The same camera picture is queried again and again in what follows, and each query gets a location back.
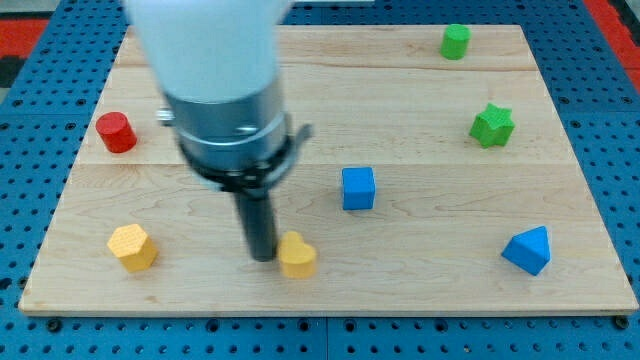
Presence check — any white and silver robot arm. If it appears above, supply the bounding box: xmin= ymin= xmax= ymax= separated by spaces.
xmin=123 ymin=0 xmax=308 ymax=198

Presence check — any blue cube block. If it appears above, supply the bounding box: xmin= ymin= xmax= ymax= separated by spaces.
xmin=341 ymin=167 xmax=376 ymax=210

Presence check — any yellow heart block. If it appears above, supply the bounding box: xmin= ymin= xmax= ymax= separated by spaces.
xmin=277 ymin=231 xmax=317 ymax=279

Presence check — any blue triangular prism block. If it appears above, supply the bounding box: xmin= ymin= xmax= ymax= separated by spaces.
xmin=501 ymin=226 xmax=551 ymax=276

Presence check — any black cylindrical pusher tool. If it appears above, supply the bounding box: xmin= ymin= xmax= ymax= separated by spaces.
xmin=234 ymin=190 xmax=277 ymax=262

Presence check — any green cylinder block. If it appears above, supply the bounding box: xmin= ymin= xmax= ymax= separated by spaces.
xmin=440 ymin=24 xmax=472 ymax=60

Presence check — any red cylinder block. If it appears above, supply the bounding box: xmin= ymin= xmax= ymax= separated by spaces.
xmin=95 ymin=112 xmax=137 ymax=153

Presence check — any green star block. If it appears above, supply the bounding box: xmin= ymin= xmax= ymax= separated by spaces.
xmin=469 ymin=103 xmax=515 ymax=148

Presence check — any yellow hexagon block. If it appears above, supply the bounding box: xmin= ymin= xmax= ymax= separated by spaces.
xmin=107 ymin=224 xmax=158 ymax=273

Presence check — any light wooden board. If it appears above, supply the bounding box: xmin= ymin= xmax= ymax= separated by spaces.
xmin=19 ymin=25 xmax=638 ymax=317

